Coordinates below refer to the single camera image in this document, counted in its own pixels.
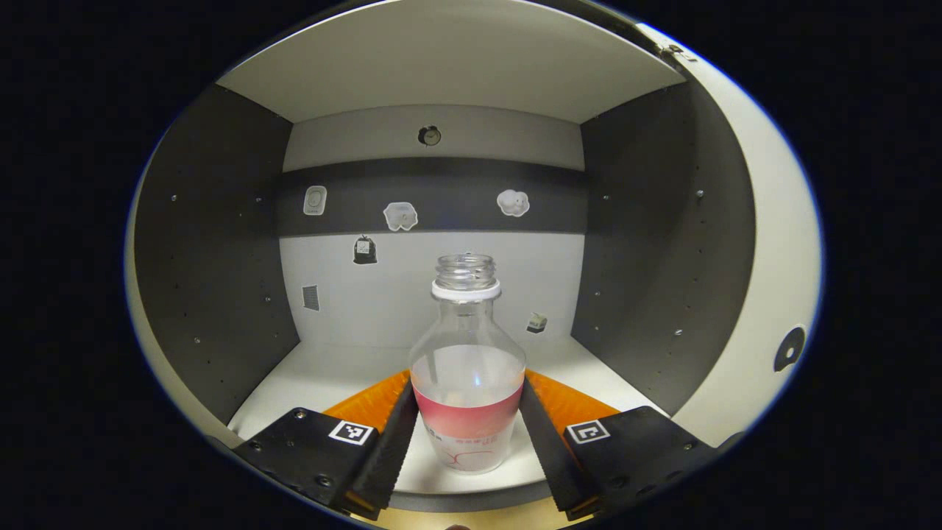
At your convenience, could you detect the clear bottle with pink label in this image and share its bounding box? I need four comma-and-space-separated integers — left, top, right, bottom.
409, 253, 528, 476

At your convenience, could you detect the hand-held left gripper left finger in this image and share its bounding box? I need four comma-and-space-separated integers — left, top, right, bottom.
232, 368, 420, 521

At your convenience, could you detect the white and grey cabinet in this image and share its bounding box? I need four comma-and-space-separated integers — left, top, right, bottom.
131, 0, 759, 514

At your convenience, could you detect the white cabinet door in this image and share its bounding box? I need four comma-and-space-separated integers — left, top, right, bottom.
124, 213, 244, 450
637, 22, 824, 448

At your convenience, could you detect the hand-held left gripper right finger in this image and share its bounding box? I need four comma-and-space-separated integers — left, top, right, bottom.
519, 368, 718, 521

